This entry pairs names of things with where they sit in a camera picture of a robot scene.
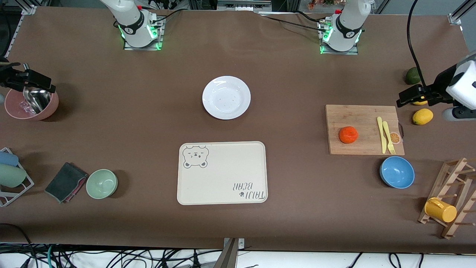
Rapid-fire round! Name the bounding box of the light blue cup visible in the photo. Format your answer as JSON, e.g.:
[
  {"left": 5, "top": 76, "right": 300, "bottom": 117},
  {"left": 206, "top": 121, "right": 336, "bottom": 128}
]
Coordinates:
[{"left": 0, "top": 151, "right": 19, "bottom": 167}]

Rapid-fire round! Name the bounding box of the black base power cable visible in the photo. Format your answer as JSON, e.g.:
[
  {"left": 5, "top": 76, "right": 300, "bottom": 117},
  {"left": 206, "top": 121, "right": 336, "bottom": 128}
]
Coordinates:
[
  {"left": 259, "top": 13, "right": 328, "bottom": 32},
  {"left": 151, "top": 9, "right": 183, "bottom": 23}
]

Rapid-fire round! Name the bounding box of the grey angled pole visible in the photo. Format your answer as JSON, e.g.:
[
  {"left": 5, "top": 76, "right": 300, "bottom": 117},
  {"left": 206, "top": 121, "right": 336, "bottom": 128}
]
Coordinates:
[{"left": 213, "top": 238, "right": 239, "bottom": 268}]

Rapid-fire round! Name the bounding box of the wooden cup rack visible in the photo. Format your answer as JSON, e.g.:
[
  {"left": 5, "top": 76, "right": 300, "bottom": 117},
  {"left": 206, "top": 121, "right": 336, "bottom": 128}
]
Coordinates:
[{"left": 418, "top": 157, "right": 476, "bottom": 239}]

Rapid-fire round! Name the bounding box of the blue bowl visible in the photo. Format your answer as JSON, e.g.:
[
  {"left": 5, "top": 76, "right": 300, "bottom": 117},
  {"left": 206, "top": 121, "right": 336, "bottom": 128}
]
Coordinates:
[{"left": 379, "top": 156, "right": 415, "bottom": 189}]

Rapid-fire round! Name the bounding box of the orange mandarin fruit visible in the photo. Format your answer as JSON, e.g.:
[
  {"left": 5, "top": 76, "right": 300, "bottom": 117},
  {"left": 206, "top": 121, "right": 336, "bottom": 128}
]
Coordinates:
[{"left": 339, "top": 126, "right": 359, "bottom": 144}]

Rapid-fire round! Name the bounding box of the yellow plastic knife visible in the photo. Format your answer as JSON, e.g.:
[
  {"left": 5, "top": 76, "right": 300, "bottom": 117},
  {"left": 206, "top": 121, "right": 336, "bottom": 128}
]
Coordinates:
[{"left": 377, "top": 117, "right": 387, "bottom": 154}]

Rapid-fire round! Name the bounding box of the pale green cup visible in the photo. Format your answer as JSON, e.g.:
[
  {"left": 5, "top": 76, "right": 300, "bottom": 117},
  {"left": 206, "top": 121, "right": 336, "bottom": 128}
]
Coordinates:
[{"left": 0, "top": 164, "right": 27, "bottom": 188}]

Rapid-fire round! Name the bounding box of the cream bear print tray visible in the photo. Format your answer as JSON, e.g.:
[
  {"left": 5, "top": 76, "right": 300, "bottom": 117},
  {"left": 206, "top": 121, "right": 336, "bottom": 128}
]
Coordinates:
[{"left": 177, "top": 141, "right": 268, "bottom": 206}]

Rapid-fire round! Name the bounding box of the white wire rack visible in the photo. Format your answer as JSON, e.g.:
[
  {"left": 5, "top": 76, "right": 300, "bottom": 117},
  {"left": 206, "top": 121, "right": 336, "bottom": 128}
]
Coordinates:
[{"left": 0, "top": 147, "right": 35, "bottom": 207}]

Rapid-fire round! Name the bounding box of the dark grey folded cloth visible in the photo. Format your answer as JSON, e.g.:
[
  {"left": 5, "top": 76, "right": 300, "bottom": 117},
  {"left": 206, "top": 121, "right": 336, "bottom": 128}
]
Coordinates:
[{"left": 45, "top": 162, "right": 89, "bottom": 204}]

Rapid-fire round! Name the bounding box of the light green bowl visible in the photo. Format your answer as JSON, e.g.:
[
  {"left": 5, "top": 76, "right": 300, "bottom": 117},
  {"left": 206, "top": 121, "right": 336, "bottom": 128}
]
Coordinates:
[{"left": 86, "top": 169, "right": 119, "bottom": 200}]

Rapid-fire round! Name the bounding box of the dark green lime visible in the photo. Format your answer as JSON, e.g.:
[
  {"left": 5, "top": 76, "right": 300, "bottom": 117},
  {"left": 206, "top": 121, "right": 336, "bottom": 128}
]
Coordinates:
[{"left": 405, "top": 67, "right": 422, "bottom": 85}]

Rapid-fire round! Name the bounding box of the grey metal box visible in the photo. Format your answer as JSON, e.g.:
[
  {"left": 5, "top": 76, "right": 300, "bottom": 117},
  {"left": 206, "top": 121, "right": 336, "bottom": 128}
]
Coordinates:
[{"left": 218, "top": 0, "right": 272, "bottom": 12}]

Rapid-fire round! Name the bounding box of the yellow plastic cup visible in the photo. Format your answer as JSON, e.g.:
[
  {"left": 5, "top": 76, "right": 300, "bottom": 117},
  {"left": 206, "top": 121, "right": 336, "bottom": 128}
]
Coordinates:
[{"left": 424, "top": 197, "right": 457, "bottom": 223}]

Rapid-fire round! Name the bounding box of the pink bowl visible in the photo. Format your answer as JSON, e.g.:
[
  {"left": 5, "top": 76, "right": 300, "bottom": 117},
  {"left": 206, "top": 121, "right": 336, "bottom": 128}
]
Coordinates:
[{"left": 4, "top": 88, "right": 60, "bottom": 121}]

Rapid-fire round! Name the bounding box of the metal scoop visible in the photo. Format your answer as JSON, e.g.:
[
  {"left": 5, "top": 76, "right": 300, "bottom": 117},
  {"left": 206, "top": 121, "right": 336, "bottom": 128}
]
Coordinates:
[{"left": 22, "top": 63, "right": 52, "bottom": 114}]

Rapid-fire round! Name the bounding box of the bamboo cutting board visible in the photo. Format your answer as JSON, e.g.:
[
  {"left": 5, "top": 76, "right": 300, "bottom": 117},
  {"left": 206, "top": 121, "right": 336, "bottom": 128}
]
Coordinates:
[{"left": 325, "top": 104, "right": 405, "bottom": 156}]

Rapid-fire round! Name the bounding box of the white round plate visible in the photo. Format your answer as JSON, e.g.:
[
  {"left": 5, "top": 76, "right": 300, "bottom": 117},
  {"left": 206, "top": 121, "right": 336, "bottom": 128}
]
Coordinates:
[{"left": 202, "top": 76, "right": 251, "bottom": 120}]

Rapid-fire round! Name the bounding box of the yellow plastic fork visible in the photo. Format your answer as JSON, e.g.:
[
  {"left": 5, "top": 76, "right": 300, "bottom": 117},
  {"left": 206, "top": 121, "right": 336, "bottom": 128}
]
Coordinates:
[{"left": 382, "top": 121, "right": 396, "bottom": 155}]

